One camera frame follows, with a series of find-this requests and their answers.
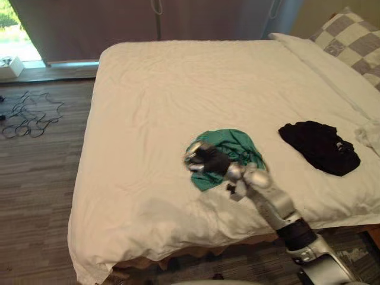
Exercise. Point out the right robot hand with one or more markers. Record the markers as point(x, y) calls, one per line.
point(212, 158)

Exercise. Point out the green cloth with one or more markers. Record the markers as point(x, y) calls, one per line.
point(237, 142)

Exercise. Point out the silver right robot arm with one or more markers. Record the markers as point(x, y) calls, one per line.
point(279, 202)

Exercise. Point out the black cloth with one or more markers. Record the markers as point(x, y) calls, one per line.
point(320, 145)

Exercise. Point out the white duvet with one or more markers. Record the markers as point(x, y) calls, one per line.
point(184, 118)

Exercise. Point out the dark curtain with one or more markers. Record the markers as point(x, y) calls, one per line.
point(154, 26)

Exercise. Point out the white pillow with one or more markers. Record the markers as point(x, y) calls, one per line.
point(329, 71)

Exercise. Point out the grey checkered pillow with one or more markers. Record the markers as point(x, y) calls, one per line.
point(351, 38)

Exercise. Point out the white box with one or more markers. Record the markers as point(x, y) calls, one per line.
point(9, 66)

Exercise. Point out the wooden bed frame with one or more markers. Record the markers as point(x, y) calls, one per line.
point(190, 261)

